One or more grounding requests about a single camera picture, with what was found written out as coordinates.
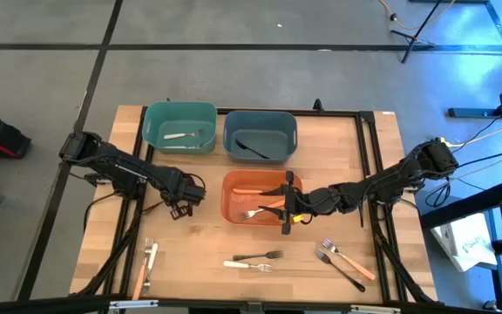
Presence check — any black tripod stand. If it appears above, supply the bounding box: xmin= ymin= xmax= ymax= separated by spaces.
xmin=390 ymin=0 xmax=444 ymax=65

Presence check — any black fork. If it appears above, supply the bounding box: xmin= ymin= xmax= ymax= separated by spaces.
xmin=232 ymin=249 xmax=285 ymax=263
xmin=314 ymin=247 xmax=367 ymax=294
xmin=142 ymin=201 xmax=167 ymax=215
xmin=234 ymin=138 xmax=271 ymax=160

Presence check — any black floor cable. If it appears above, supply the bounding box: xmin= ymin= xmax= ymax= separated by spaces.
xmin=424 ymin=116 xmax=502 ymax=208

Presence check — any orange plastic bin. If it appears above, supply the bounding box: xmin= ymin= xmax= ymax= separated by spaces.
xmin=220 ymin=168 xmax=304 ymax=228

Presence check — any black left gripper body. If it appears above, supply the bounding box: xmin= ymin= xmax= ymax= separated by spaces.
xmin=163 ymin=173 xmax=207 ymax=221

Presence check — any blue metal stand base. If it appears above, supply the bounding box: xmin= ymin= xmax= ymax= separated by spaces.
xmin=447 ymin=107 xmax=502 ymax=119

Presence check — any white cardboard box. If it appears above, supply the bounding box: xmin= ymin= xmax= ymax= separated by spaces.
xmin=429 ymin=212 xmax=499 ymax=274

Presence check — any silver metal bracket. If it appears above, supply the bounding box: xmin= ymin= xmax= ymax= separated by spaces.
xmin=349 ymin=304 xmax=403 ymax=314
xmin=109 ymin=299 xmax=159 ymax=311

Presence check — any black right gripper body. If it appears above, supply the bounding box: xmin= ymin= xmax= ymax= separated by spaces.
xmin=279 ymin=170 xmax=322 ymax=236

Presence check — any yellow cable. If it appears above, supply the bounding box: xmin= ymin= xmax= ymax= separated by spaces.
xmin=376 ymin=0 xmax=457 ymax=31

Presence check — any blue plastic bin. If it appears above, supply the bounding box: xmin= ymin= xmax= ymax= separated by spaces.
xmin=222 ymin=109 xmax=299 ymax=165

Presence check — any black aluminium table frame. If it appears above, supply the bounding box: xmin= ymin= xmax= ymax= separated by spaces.
xmin=70 ymin=106 xmax=438 ymax=306

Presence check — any teal plastic bin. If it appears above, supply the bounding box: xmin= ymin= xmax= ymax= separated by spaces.
xmin=141 ymin=100 xmax=219 ymax=154

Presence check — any black desk beam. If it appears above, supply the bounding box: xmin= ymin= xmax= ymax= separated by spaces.
xmin=419 ymin=179 xmax=502 ymax=230

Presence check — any black horizontal rail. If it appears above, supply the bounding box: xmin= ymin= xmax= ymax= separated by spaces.
xmin=0 ymin=292 xmax=502 ymax=314

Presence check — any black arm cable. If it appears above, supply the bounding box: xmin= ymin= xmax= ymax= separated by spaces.
xmin=83 ymin=191 xmax=124 ymax=235

